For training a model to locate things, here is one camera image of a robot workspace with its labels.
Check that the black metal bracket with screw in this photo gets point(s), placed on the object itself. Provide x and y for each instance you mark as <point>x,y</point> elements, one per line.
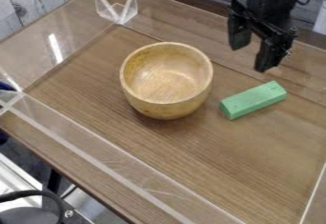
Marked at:
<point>73,217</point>

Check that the clear acrylic enclosure wall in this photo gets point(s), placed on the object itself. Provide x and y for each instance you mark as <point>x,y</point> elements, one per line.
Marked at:
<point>200,170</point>

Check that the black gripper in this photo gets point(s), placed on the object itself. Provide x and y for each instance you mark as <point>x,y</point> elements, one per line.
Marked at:
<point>265,18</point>

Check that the light wooden bowl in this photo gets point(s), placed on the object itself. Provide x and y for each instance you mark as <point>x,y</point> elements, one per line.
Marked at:
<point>166,79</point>

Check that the blue object behind acrylic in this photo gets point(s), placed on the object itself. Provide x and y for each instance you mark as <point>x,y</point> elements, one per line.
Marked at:
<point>6,87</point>

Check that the white object at right edge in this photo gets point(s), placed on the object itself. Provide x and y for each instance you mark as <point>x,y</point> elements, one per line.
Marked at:
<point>320,24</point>

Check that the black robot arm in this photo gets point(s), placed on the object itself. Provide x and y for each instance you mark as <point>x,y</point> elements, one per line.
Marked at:
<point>265,18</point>

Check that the black table leg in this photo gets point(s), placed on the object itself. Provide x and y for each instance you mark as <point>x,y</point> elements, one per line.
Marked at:
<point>54,181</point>

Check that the green rectangular block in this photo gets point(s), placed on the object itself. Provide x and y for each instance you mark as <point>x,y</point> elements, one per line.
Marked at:
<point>253,100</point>

